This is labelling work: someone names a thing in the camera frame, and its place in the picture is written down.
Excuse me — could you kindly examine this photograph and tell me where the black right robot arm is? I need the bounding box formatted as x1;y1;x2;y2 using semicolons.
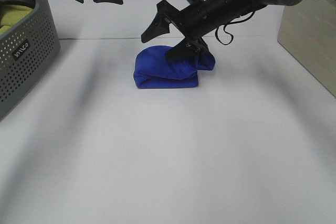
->
141;0;302;60

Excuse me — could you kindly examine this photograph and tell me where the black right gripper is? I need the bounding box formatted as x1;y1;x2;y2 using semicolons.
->
141;0;209;60

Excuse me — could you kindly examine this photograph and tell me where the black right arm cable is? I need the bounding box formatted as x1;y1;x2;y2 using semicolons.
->
215;8;263;46

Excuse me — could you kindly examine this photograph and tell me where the beige storage box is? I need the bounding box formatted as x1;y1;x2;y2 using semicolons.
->
277;0;335;95

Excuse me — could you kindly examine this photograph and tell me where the grey perforated plastic basket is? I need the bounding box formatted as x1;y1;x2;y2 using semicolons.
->
1;0;60;118

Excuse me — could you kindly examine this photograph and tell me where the blue microfibre towel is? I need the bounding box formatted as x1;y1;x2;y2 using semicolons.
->
133;46;215;89

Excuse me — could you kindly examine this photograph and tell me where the yellow-green towel in basket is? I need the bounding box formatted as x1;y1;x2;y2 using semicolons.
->
1;5;33;36

